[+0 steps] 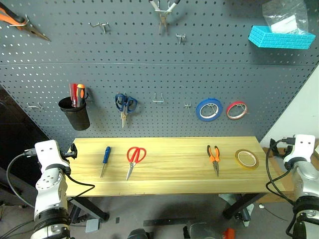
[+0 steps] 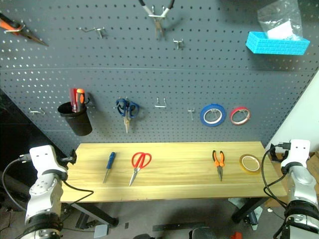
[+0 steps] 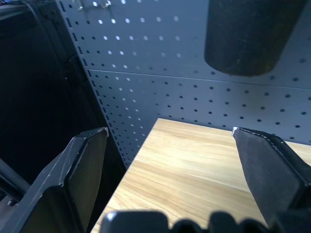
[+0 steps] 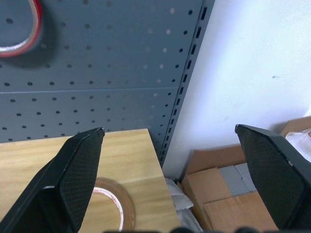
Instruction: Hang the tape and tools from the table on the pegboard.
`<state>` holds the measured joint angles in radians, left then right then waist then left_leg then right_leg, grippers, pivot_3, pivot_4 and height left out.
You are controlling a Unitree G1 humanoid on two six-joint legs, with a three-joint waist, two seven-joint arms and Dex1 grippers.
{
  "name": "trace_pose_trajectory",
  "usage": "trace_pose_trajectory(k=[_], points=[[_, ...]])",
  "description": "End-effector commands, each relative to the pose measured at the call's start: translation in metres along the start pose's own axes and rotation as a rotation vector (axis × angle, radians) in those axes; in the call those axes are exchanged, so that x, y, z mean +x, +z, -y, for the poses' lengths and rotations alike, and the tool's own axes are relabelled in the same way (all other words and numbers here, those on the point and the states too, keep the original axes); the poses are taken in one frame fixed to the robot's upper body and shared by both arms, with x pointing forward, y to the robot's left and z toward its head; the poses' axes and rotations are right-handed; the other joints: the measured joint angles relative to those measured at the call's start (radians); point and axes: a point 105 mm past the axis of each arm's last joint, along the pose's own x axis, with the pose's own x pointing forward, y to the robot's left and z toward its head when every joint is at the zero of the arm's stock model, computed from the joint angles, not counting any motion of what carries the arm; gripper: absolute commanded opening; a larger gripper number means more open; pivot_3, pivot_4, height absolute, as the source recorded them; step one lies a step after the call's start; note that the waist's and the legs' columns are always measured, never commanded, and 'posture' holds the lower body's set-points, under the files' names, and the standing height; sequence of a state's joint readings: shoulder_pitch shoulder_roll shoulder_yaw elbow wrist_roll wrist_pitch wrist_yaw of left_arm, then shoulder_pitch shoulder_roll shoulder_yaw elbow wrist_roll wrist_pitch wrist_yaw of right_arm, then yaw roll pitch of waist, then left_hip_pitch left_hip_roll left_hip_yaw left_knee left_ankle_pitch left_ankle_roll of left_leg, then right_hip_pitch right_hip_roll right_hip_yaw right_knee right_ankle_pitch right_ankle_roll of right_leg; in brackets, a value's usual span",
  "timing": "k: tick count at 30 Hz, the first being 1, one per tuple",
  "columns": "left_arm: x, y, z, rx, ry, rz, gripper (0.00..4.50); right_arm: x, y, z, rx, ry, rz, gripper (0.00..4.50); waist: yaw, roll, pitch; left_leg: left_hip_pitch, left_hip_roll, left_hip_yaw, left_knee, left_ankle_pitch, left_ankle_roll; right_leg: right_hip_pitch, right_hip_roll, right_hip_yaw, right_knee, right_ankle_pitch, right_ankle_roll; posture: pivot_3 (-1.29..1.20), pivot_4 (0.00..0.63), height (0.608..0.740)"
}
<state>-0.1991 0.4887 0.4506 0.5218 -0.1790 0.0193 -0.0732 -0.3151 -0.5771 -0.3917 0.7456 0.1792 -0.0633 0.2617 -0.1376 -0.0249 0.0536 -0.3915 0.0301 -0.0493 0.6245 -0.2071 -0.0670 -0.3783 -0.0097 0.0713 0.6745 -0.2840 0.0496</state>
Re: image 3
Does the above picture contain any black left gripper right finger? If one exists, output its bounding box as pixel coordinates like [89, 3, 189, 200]
[232, 126, 311, 229]

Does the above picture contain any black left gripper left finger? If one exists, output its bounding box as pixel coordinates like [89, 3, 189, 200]
[0, 127, 109, 233]

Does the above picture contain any grey pegboard panel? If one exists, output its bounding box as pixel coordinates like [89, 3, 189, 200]
[53, 0, 311, 170]

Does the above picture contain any black cylinder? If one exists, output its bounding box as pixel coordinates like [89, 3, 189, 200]
[204, 0, 309, 77]

